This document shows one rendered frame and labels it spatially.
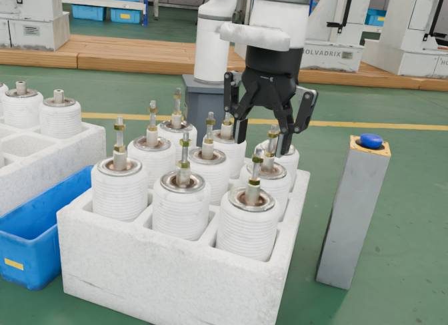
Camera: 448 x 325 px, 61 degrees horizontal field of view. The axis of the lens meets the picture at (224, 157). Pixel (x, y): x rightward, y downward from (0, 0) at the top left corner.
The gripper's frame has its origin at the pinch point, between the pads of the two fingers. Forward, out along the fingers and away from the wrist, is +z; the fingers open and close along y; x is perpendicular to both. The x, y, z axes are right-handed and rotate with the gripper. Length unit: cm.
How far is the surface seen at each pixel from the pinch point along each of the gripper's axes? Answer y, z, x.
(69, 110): 54, 11, -6
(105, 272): 18.9, 26.8, 13.6
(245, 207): -0.7, 9.8, 3.0
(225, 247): 1.0, 17.2, 4.7
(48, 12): 199, 5, -96
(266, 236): -4.4, 13.9, 1.9
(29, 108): 66, 12, -3
